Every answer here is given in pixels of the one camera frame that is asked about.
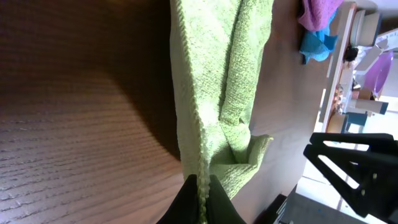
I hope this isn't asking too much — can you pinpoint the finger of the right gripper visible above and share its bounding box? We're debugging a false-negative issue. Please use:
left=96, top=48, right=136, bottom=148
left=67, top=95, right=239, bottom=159
left=303, top=133, right=397, bottom=222

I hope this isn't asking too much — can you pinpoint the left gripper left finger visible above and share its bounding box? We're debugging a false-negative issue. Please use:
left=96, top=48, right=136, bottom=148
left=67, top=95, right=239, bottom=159
left=157, top=174, right=199, bottom=224

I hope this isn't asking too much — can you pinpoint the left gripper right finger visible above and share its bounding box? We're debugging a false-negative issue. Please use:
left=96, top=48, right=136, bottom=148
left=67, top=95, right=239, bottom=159
left=206, top=175, right=246, bottom=224

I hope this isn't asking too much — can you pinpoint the green microfiber cloth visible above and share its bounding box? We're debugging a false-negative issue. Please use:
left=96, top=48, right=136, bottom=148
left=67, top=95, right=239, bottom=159
left=170, top=0, right=272, bottom=223

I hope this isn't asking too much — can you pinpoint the blue cloth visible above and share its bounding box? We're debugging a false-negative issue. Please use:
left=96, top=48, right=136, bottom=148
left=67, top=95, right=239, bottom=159
left=299, top=10, right=338, bottom=65

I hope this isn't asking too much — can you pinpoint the purple cloth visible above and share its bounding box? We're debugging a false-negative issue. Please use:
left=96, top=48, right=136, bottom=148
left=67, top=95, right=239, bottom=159
left=298, top=0, right=343, bottom=32

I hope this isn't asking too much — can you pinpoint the cluttered background shelf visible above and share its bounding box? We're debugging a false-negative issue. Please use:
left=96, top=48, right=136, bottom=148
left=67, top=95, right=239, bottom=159
left=319, top=1, right=397, bottom=133

